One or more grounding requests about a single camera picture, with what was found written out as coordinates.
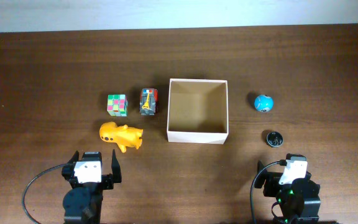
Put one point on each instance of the grey red toy truck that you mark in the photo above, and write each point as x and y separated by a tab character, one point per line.
148	105

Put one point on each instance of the open pink cardboard box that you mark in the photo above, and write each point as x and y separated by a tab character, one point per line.
197	111

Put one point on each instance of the yellow rubber animal toy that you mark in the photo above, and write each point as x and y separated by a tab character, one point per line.
124	136

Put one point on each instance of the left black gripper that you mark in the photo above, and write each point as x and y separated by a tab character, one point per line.
109	179

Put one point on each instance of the black round disc toy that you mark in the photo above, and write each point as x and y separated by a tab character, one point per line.
274	139

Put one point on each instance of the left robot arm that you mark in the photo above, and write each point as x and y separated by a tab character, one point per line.
83	202

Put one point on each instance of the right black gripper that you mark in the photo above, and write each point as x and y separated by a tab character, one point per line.
273	179

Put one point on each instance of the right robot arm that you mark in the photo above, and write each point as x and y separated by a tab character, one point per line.
290	184

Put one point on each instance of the blue toy ball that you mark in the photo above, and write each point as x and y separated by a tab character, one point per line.
263	103

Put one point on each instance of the colourful puzzle cube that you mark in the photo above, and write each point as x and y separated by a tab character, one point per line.
117	105

